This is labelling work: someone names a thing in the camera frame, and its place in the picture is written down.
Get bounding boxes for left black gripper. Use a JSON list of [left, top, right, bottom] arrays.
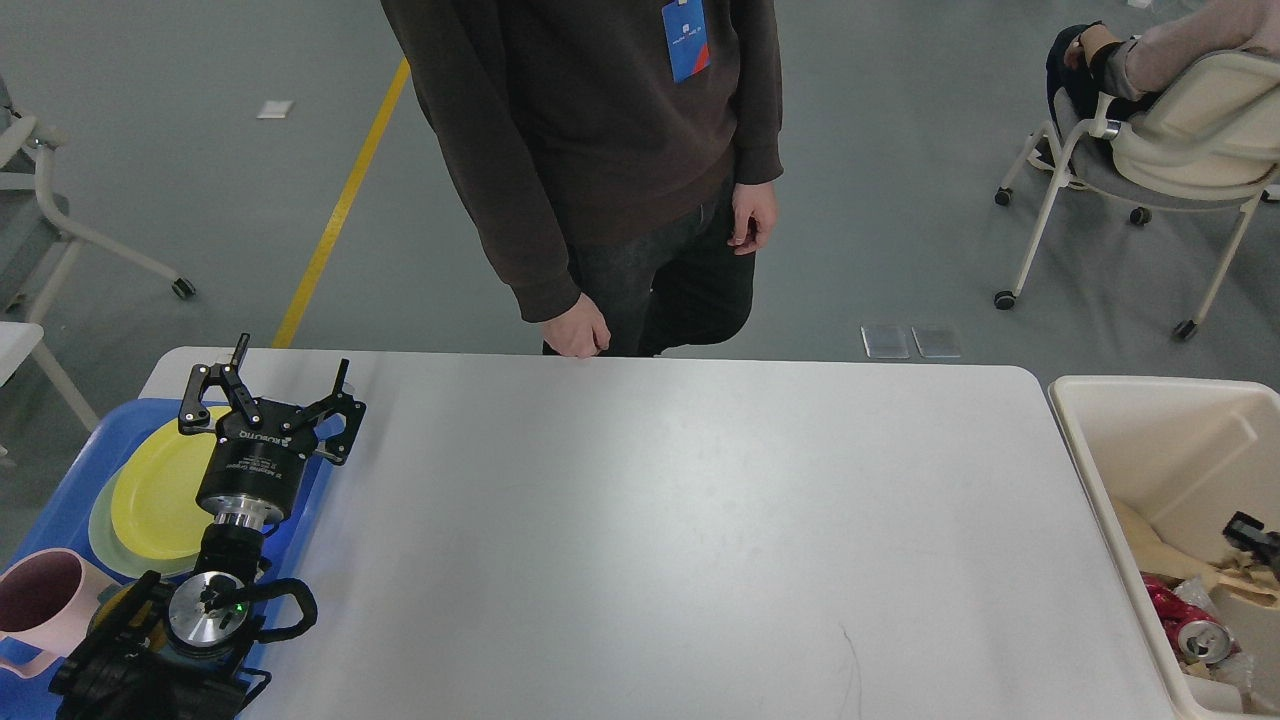
[[178, 334, 367, 529]]

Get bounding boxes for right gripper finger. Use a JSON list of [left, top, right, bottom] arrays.
[[1222, 511, 1279, 580]]

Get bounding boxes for brown paper bag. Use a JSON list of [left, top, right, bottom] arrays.
[[1111, 498, 1222, 591]]

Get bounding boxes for crushed red can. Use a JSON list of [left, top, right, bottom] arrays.
[[1142, 573, 1240, 665]]

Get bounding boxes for yellow plate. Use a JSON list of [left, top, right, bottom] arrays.
[[110, 420, 216, 561]]

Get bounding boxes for pink mug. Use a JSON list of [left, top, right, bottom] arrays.
[[1, 547, 122, 679]]

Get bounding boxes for small brown paper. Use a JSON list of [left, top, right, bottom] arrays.
[[1210, 562, 1279, 610]]

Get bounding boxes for white paper cup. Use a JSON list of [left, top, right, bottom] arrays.
[[1210, 585, 1279, 716]]

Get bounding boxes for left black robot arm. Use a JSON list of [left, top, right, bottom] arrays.
[[49, 334, 366, 719]]

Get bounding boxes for beige plastic bin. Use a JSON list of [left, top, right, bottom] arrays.
[[1050, 375, 1279, 719]]

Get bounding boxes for light green plate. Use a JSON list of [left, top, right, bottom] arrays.
[[88, 470, 198, 579]]

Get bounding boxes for blue plastic tray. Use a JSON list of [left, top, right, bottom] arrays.
[[1, 398, 334, 719]]

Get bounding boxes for white side table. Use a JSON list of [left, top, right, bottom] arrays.
[[0, 320, 101, 430]]

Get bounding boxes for white office chair left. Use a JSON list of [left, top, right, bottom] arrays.
[[1, 85, 196, 324]]

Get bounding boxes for right clear floor plate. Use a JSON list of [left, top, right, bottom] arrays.
[[911, 325, 963, 359]]

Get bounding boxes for clear floor plate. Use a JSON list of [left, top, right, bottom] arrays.
[[860, 324, 911, 360], [911, 325, 963, 359]]

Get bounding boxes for left clear floor plate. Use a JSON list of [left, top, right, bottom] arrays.
[[860, 324, 911, 360]]

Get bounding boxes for person in dark clothes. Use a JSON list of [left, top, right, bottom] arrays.
[[381, 1, 783, 357]]

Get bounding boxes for seated person in pink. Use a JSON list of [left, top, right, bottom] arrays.
[[1044, 1, 1279, 120]]

